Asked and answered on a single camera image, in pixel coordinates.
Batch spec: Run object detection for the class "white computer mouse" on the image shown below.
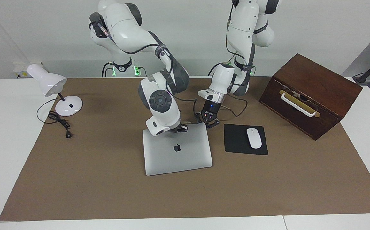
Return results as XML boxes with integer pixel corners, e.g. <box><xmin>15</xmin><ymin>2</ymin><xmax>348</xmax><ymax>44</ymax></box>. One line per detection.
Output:
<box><xmin>246</xmin><ymin>128</ymin><xmax>262</xmax><ymax>149</ymax></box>

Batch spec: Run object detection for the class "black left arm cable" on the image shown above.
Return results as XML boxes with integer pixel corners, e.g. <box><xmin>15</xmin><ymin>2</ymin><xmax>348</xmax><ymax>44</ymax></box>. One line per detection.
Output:
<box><xmin>220</xmin><ymin>0</ymin><xmax>256</xmax><ymax>117</ymax></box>

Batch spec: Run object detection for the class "black left base cable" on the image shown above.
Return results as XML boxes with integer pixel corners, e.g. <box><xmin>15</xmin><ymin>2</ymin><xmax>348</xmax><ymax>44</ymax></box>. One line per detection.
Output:
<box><xmin>208</xmin><ymin>62</ymin><xmax>227</xmax><ymax>76</ymax></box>

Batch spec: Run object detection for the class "grey laptop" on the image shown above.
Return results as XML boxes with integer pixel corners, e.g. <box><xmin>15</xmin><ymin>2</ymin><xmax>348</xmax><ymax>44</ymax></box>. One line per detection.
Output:
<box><xmin>143</xmin><ymin>122</ymin><xmax>213</xmax><ymax>176</ymax></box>

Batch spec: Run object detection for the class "dark brown wooden box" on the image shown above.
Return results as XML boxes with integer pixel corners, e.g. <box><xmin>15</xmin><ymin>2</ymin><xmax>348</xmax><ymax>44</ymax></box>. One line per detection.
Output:
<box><xmin>259</xmin><ymin>53</ymin><xmax>363</xmax><ymax>141</ymax></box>

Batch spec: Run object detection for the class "white desk lamp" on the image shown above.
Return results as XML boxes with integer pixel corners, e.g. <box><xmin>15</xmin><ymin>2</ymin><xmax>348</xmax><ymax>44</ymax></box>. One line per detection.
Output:
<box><xmin>27</xmin><ymin>64</ymin><xmax>83</xmax><ymax>117</ymax></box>

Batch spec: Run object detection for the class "black right base cable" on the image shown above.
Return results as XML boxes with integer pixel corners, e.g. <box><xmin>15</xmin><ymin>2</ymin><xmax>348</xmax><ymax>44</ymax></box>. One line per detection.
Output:
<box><xmin>101</xmin><ymin>62</ymin><xmax>113</xmax><ymax>78</ymax></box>

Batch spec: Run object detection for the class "black base cable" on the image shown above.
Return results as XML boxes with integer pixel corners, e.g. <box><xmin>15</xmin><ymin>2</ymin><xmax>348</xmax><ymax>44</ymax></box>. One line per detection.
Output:
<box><xmin>101</xmin><ymin>62</ymin><xmax>113</xmax><ymax>78</ymax></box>
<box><xmin>208</xmin><ymin>62</ymin><xmax>227</xmax><ymax>76</ymax></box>

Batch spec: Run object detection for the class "brown paper table mat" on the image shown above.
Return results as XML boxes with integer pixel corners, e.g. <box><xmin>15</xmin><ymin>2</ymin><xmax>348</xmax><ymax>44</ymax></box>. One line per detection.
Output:
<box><xmin>0</xmin><ymin>77</ymin><xmax>370</xmax><ymax>221</ymax></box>

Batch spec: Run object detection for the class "white box handle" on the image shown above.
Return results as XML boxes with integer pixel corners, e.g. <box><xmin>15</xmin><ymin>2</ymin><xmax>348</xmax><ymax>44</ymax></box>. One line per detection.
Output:
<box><xmin>281</xmin><ymin>93</ymin><xmax>317</xmax><ymax>117</ymax></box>

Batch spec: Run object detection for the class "black mouse pad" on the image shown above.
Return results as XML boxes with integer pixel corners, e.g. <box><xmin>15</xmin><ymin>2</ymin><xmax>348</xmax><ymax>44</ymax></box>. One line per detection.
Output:
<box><xmin>224</xmin><ymin>124</ymin><xmax>268</xmax><ymax>156</ymax></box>

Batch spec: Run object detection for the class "brass handle plate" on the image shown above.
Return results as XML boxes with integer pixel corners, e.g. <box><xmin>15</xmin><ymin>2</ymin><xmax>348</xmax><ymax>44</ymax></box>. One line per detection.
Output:
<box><xmin>279</xmin><ymin>90</ymin><xmax>320</xmax><ymax>118</ymax></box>

